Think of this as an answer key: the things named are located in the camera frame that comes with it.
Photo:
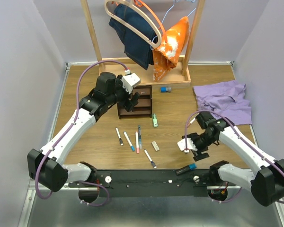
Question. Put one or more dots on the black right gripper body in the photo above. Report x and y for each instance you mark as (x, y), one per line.
(201, 142)

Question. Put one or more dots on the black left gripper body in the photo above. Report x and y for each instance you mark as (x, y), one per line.
(122, 96)

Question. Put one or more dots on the brown wooden desk organizer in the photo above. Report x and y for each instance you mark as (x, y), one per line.
(144, 106)

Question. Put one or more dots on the black highlighter blue cap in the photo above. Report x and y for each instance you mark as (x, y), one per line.
(186, 169)

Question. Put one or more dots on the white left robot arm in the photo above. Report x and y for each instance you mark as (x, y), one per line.
(46, 166)

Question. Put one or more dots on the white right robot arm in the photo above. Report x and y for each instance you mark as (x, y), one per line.
(265, 176)

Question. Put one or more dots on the black teal pen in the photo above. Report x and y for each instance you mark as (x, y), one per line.
(139, 137)

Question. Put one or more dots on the small green bottle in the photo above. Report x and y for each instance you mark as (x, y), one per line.
(154, 120)

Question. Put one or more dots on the white pen pink cap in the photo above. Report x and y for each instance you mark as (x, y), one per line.
(137, 142)

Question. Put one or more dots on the blue grey cylinder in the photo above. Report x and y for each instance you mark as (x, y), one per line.
(165, 89)

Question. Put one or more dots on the beige eraser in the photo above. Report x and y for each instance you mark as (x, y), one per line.
(155, 146)

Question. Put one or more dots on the dark blue jeans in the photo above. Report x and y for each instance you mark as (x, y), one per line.
(134, 47)

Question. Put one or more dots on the purple cloth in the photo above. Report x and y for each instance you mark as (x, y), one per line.
(226, 99)

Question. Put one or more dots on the white marker black blue cap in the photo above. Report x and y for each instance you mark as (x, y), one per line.
(150, 159)

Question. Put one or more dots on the orange white cloth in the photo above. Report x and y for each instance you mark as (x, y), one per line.
(166, 56)

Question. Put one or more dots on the wooden clothes rack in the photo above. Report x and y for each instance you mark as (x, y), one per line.
(179, 75)

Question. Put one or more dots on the beige wooden hanger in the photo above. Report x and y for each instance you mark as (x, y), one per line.
(113, 5)

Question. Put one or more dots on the orange plastic hanger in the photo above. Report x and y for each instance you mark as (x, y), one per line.
(135, 6)

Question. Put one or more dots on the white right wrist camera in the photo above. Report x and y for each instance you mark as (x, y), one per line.
(186, 145)

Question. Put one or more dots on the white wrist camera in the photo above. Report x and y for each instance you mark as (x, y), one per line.
(186, 145)
(130, 82)

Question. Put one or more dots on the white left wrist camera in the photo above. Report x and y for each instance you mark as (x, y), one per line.
(130, 82)

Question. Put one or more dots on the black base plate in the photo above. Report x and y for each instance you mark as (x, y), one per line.
(156, 183)

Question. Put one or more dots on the light blue wire hanger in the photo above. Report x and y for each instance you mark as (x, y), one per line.
(175, 2)

